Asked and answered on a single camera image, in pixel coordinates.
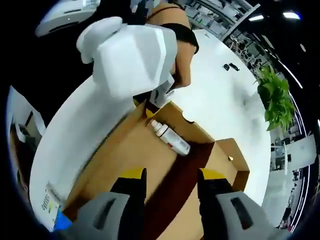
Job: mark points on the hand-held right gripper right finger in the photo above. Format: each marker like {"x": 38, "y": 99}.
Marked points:
{"x": 225, "y": 220}

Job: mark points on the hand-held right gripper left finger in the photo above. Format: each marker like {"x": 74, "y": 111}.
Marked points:
{"x": 122, "y": 212}

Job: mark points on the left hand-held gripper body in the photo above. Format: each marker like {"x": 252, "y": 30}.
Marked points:
{"x": 130, "y": 57}

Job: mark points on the brown cardboard shoe box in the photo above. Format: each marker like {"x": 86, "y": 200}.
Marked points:
{"x": 140, "y": 150}

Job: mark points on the blue tissue pack soft item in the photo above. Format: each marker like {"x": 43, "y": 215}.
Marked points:
{"x": 62, "y": 222}

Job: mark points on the white printed carton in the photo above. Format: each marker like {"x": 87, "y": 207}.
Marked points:
{"x": 46, "y": 200}

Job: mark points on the white tube box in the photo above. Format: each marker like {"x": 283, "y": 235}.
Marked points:
{"x": 172, "y": 140}

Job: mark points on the person's left hand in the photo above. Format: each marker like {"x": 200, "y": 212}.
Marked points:
{"x": 183, "y": 67}

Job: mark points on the small black clip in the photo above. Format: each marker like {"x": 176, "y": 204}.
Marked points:
{"x": 226, "y": 67}

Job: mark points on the white moulded device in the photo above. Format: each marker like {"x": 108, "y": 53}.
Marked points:
{"x": 60, "y": 16}

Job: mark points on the white desk partition panel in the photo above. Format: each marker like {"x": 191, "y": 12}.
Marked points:
{"x": 302, "y": 150}

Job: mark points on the green potted plant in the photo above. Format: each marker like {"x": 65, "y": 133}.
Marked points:
{"x": 275, "y": 100}

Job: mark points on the ceiling panel light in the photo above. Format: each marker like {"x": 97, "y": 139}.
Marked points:
{"x": 291, "y": 15}
{"x": 256, "y": 18}

